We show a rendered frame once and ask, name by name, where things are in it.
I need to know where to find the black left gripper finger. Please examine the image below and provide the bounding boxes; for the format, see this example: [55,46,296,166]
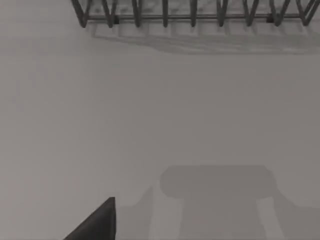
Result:
[62,196,117,240]

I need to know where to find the grey metal wire rack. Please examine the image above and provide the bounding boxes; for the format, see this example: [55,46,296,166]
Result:
[70,0,320,29]

